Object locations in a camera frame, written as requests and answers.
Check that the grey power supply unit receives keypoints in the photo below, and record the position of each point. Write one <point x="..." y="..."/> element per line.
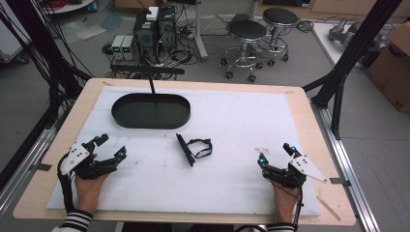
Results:
<point x="117" y="46"/>
<point x="128" y="47"/>

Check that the person's left hand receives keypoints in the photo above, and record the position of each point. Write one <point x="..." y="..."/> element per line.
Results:
<point x="87" y="193"/>

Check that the white box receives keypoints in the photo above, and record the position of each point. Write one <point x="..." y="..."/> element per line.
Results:
<point x="152" y="13"/>

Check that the black metal frame stand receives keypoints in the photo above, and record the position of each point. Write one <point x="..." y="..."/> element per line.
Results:
<point x="348" y="61"/>
<point x="48" y="64"/>

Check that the black camera stand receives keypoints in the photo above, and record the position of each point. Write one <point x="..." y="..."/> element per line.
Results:
<point x="151" y="80"/>

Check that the grey desk leg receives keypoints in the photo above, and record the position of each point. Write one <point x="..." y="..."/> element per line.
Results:
<point x="199" y="35"/>

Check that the black computer tower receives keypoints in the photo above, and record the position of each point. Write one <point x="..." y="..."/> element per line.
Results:
<point x="145" y="32"/>
<point x="167" y="30"/>

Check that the white foam mat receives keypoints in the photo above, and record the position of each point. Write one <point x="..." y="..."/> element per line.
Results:
<point x="199" y="167"/>

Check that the person's right hand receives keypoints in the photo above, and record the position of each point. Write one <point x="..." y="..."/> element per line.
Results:
<point x="285" y="203"/>

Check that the black oval tray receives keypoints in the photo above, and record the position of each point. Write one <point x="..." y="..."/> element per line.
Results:
<point x="151" y="112"/>

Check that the black round stool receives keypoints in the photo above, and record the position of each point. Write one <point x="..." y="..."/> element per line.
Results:
<point x="247" y="32"/>
<point x="279" y="17"/>

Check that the round white table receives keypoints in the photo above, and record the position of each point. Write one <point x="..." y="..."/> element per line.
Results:
<point x="69" y="5"/>

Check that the black flat bar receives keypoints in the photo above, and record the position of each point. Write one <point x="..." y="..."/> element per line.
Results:
<point x="185" y="150"/>

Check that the brown cardboard box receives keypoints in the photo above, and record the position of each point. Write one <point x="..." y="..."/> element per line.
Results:
<point x="391" y="71"/>

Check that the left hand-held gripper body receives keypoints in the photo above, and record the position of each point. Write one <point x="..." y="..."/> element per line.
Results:
<point x="82" y="167"/>

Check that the thin wooden stick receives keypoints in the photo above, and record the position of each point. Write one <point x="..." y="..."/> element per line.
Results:
<point x="328" y="208"/>

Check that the aluminium rail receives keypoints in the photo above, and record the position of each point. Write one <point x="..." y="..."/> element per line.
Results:
<point x="29" y="158"/>
<point x="346" y="167"/>

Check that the grey tape piece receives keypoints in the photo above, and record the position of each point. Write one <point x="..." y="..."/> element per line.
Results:
<point x="43" y="167"/>
<point x="340" y="181"/>

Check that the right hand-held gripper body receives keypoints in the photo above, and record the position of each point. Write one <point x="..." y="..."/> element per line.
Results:
<point x="285" y="176"/>

